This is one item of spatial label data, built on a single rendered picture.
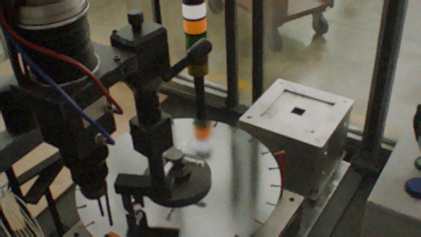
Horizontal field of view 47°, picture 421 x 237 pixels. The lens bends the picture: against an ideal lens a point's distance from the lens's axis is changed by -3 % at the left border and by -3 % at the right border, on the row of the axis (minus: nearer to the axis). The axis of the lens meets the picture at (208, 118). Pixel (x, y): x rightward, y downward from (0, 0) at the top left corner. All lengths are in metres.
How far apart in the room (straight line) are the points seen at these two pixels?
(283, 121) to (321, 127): 0.08
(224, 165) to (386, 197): 0.28
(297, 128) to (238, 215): 0.30
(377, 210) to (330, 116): 0.25
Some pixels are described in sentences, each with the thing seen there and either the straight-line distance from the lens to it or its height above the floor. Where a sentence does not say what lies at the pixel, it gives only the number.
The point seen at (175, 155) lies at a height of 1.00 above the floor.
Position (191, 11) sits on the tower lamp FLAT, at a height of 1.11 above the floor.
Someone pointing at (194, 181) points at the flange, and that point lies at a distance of 0.79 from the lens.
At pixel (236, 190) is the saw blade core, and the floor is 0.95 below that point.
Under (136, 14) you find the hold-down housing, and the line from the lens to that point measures 0.57.
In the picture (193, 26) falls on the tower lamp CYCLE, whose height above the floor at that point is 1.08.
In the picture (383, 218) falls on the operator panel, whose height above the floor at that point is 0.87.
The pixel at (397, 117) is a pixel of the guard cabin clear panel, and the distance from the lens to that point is 1.12.
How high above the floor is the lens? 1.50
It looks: 36 degrees down
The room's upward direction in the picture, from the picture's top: 3 degrees counter-clockwise
